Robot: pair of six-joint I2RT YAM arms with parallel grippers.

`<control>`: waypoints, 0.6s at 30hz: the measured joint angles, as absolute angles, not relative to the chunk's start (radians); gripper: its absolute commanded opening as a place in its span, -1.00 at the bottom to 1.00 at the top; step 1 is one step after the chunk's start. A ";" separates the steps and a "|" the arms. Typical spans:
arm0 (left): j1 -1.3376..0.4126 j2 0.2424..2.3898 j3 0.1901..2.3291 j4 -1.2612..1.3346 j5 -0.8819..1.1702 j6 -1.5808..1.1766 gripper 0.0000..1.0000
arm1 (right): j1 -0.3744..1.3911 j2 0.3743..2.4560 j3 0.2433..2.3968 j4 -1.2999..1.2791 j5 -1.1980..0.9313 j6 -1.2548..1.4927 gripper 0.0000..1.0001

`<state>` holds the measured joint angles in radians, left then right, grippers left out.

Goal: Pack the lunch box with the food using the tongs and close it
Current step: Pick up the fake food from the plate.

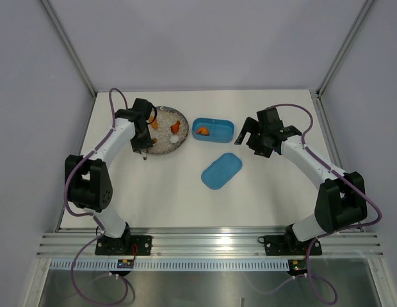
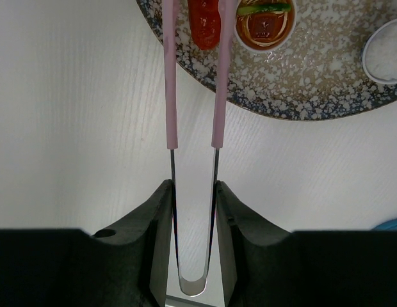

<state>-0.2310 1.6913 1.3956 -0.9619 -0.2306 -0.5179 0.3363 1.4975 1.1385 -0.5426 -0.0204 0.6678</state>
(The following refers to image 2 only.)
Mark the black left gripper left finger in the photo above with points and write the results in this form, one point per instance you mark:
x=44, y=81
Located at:
x=123, y=264

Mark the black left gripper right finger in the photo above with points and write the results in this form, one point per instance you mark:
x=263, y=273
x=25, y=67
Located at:
x=264, y=265

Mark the pink metal tongs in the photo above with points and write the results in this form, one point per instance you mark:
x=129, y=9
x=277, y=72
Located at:
x=194, y=170

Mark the red sausage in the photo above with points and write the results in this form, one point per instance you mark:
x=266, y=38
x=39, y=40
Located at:
x=205, y=23

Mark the blue lunch box lid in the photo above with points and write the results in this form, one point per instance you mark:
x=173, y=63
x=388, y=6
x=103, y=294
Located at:
x=390, y=225

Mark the small noodle sauce cup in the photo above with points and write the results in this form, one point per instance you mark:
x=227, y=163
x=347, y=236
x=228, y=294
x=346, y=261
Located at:
x=263, y=26

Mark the small white rice cup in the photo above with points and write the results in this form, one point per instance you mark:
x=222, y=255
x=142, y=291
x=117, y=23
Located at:
x=379, y=54

